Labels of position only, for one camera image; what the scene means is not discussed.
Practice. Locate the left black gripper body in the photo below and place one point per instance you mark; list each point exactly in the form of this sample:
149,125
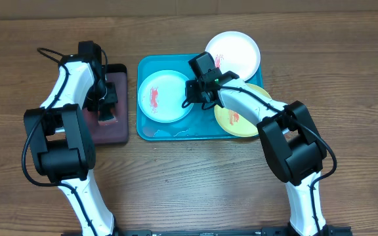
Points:
105,94

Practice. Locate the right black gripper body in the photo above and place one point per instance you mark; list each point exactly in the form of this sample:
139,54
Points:
197,96

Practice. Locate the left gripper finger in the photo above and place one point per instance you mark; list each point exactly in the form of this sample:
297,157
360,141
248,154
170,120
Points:
109,116
101,115

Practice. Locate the green and white sponge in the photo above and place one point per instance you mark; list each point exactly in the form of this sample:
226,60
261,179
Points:
105,123

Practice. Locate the yellow-green plate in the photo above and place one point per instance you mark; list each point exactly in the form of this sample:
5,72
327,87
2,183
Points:
234,123

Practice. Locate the light blue plate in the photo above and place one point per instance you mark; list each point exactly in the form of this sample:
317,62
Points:
161,95

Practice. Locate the white plate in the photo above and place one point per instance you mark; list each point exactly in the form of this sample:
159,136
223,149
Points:
235,51

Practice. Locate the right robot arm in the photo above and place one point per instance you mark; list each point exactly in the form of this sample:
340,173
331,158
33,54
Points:
292,146

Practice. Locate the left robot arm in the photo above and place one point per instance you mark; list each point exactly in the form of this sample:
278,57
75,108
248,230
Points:
59,150

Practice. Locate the black water tray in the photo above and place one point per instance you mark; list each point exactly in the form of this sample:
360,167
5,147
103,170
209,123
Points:
119,131

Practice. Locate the teal plastic tray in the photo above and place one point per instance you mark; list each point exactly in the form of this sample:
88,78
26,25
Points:
197,125

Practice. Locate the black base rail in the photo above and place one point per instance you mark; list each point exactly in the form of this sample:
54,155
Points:
265,231

